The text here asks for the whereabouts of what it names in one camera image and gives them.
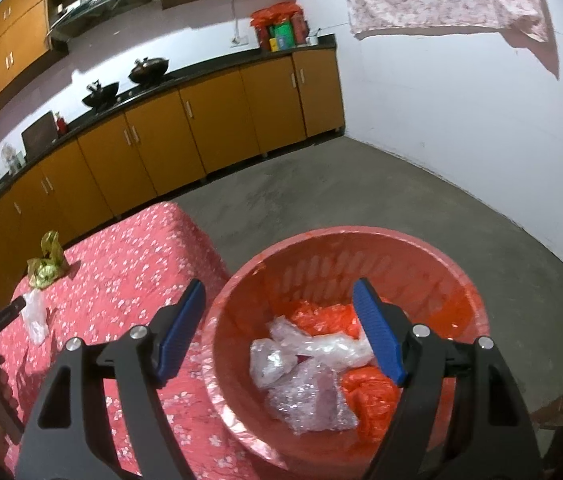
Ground red floral blanket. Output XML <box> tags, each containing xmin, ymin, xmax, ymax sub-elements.
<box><xmin>0</xmin><ymin>201</ymin><xmax>262</xmax><ymax>480</ymax></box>

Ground clear plastic piece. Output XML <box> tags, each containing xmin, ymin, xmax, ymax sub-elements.
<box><xmin>250</xmin><ymin>339</ymin><xmax>301</xmax><ymax>390</ymax></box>

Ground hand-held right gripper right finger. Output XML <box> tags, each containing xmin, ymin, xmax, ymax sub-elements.
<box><xmin>352</xmin><ymin>278</ymin><xmax>545</xmax><ymax>480</ymax></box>

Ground dark cutting board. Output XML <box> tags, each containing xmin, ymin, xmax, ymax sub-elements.
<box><xmin>21</xmin><ymin>111</ymin><xmax>60</xmax><ymax>154</ymax></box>

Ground gold foil wrapper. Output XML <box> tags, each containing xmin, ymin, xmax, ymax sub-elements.
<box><xmin>28</xmin><ymin>256</ymin><xmax>68</xmax><ymax>289</ymax></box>

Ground bubble wrap sheet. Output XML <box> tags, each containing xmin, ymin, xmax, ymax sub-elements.
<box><xmin>266</xmin><ymin>359</ymin><xmax>359</xmax><ymax>435</ymax></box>

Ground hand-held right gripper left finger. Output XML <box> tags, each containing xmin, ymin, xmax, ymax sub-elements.
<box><xmin>14</xmin><ymin>279</ymin><xmax>207</xmax><ymax>480</ymax></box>

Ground wooden base cabinets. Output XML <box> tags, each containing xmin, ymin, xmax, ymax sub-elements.
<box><xmin>0</xmin><ymin>34</ymin><xmax>346</xmax><ymax>306</ymax></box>

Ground yellow-green foil wrapper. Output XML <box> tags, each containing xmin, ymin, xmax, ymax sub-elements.
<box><xmin>40</xmin><ymin>230</ymin><xmax>64</xmax><ymax>261</ymax></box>

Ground small clear plastic bag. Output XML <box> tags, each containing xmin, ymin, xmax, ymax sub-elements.
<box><xmin>20</xmin><ymin>289</ymin><xmax>50</xmax><ymax>346</ymax></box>

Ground green packet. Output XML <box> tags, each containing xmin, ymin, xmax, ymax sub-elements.
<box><xmin>268</xmin><ymin>22</ymin><xmax>295</xmax><ymax>51</ymax></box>

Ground clear jars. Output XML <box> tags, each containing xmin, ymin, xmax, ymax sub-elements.
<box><xmin>1</xmin><ymin>143</ymin><xmax>28</xmax><ymax>171</ymax></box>

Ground orange plastic basket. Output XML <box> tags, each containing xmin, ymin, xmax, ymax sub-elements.
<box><xmin>200</xmin><ymin>226</ymin><xmax>491</xmax><ymax>468</ymax></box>

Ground small orange plastic bag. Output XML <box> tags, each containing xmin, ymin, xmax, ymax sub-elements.
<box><xmin>340</xmin><ymin>366</ymin><xmax>403</xmax><ymax>445</ymax></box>

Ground large clear plastic bag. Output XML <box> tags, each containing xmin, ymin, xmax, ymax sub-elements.
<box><xmin>268</xmin><ymin>316</ymin><xmax>376</xmax><ymax>367</ymax></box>

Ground large orange plastic bag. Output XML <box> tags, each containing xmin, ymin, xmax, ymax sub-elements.
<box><xmin>285</xmin><ymin>299</ymin><xmax>365</xmax><ymax>343</ymax></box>

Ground black wok with lid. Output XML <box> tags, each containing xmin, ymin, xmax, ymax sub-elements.
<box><xmin>82</xmin><ymin>80</ymin><xmax>120</xmax><ymax>109</ymax></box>
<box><xmin>128</xmin><ymin>57</ymin><xmax>170</xmax><ymax>85</ymax></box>

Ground range hood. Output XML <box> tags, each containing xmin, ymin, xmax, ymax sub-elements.
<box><xmin>46</xmin><ymin>0</ymin><xmax>163</xmax><ymax>54</ymax></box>

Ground red plastic bag bundle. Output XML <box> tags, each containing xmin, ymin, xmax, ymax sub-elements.
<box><xmin>250</xmin><ymin>2</ymin><xmax>310</xmax><ymax>53</ymax></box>

